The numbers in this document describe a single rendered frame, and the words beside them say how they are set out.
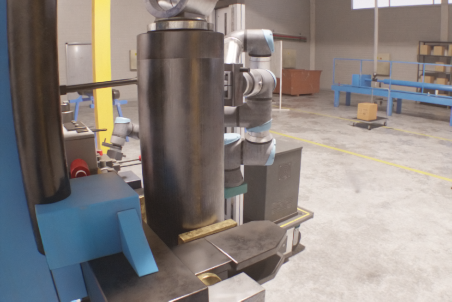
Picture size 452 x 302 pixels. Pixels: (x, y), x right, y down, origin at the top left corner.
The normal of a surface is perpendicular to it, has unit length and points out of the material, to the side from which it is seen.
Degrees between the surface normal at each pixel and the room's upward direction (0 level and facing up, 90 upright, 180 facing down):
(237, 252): 0
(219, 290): 0
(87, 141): 90
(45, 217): 90
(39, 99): 90
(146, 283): 0
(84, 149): 90
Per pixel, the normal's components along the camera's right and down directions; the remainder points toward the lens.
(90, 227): 0.57, 0.18
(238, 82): 0.83, 0.12
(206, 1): 0.80, 0.51
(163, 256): 0.00, -0.98
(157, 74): -0.33, 0.21
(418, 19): -0.82, 0.12
